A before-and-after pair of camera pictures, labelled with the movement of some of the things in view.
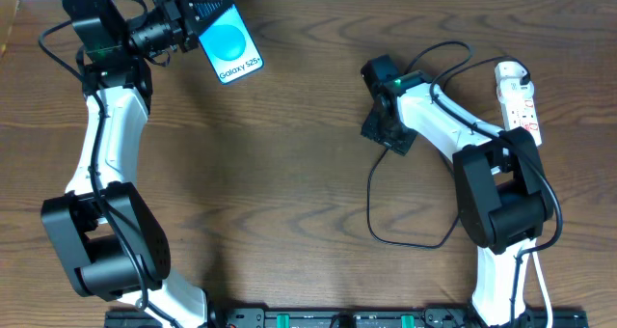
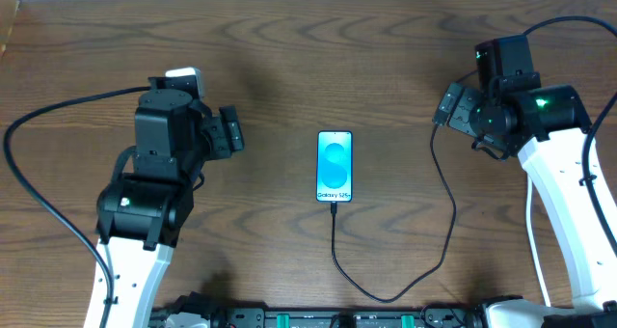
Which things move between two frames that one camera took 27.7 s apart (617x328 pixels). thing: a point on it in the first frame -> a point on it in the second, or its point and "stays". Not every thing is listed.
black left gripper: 178,25 -> 229,128
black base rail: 357,318 stays
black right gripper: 388,138 -> 453,108
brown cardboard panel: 8,6 stays
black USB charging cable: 372,163 -> 334,213
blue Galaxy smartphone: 227,41 -> 334,166
